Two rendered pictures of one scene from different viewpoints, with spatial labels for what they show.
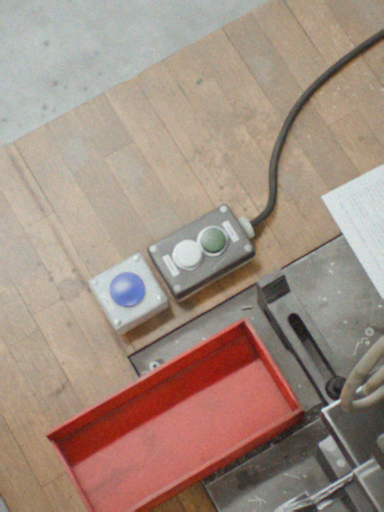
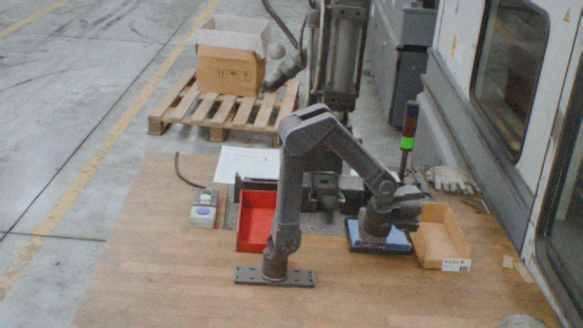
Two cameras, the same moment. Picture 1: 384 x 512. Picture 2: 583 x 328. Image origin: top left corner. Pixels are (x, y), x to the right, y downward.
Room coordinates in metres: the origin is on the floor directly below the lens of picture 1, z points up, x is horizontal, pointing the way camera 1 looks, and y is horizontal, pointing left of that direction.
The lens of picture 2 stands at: (-0.27, 1.57, 1.83)
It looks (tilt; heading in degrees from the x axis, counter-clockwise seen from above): 24 degrees down; 287
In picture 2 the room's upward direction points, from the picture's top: 5 degrees clockwise
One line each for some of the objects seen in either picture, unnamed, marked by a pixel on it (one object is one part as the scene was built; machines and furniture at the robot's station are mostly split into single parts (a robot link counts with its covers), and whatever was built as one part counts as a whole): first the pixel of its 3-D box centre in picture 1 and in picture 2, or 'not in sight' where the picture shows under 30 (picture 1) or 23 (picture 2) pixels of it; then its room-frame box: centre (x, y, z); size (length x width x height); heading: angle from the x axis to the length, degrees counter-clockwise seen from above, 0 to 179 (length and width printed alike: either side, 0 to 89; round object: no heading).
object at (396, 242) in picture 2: not in sight; (393, 233); (-0.08, -0.04, 0.93); 0.15 x 0.07 x 0.03; 110
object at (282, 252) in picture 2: not in sight; (280, 240); (0.15, 0.24, 1.00); 0.09 x 0.06 x 0.06; 120
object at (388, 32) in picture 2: not in sight; (410, 8); (0.80, -5.97, 0.49); 5.51 x 1.02 x 0.97; 107
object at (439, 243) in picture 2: not in sight; (436, 235); (-0.20, -0.09, 0.93); 0.25 x 0.13 x 0.08; 111
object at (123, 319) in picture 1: (129, 297); (202, 220); (0.44, 0.07, 0.90); 0.07 x 0.07 x 0.06; 21
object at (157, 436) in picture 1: (175, 426); (259, 219); (0.27, 0.04, 0.93); 0.25 x 0.12 x 0.06; 111
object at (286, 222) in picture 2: not in sight; (290, 186); (0.14, 0.24, 1.15); 0.07 x 0.06 x 0.33; 120
